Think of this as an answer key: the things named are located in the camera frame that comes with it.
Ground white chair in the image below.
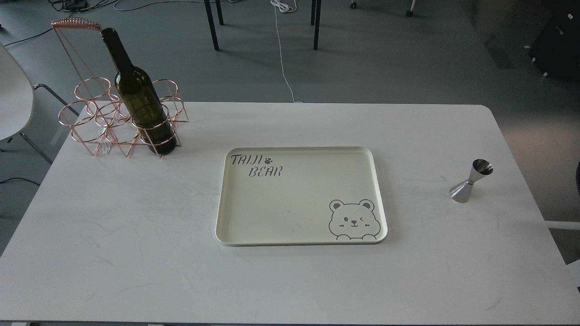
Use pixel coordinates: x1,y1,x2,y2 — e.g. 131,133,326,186
0,45,79,164

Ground white floor cable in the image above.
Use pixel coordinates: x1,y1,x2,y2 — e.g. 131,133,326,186
270,0,303,104

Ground steel double jigger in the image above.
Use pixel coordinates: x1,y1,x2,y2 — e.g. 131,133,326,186
449,158,494,203

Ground black equipment box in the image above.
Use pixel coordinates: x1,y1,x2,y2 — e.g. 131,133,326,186
529,0,580,79

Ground black table legs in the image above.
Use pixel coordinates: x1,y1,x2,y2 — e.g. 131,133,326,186
203,0,321,51

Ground cream bear serving tray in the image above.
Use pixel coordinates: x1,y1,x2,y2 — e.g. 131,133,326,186
215,147,389,246

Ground copper wire bottle rack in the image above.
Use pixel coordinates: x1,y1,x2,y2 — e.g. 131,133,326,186
51,17,189,156

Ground dark green wine bottle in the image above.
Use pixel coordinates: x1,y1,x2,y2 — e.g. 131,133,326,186
101,28,177,155

